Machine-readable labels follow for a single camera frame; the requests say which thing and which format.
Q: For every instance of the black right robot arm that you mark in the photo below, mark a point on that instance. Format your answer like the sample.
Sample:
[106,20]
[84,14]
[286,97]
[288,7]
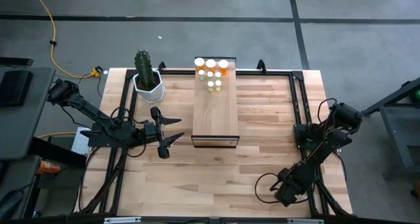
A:
[328,145]

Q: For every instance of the black flat bar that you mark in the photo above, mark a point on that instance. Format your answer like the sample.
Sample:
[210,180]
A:
[16,61]

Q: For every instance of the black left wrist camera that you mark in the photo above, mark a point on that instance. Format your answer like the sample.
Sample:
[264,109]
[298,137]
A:
[150,128]

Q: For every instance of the black metal cart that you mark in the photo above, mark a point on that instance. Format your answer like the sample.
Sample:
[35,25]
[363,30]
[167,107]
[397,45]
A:
[397,132]

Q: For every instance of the white flat box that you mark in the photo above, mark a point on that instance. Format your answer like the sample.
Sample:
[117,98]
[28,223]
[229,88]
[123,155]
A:
[78,145]

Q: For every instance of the tall green cactus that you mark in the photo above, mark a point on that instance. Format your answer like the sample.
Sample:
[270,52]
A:
[143,68]

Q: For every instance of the orange hand tool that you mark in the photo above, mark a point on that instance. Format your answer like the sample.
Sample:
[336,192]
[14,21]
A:
[49,167]

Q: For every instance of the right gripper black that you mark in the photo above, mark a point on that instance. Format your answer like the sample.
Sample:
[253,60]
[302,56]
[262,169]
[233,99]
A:
[288,189]

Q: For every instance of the silver metal bracket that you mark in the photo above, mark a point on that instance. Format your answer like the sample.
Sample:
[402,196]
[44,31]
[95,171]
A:
[121,220]
[305,221]

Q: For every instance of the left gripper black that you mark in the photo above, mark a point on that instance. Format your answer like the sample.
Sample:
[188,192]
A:
[160,132]

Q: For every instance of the yellow medicine bottle white cap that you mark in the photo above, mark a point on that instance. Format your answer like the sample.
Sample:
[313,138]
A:
[218,83]
[210,84]

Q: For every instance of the black tablet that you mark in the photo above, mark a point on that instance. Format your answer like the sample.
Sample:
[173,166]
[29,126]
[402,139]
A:
[14,87]

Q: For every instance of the black aluminium rig frame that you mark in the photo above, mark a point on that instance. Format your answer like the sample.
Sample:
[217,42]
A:
[177,72]

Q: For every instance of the raised wooden shelf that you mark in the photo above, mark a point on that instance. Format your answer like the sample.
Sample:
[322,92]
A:
[215,119]

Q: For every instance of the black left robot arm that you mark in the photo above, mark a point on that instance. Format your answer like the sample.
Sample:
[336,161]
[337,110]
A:
[85,107]

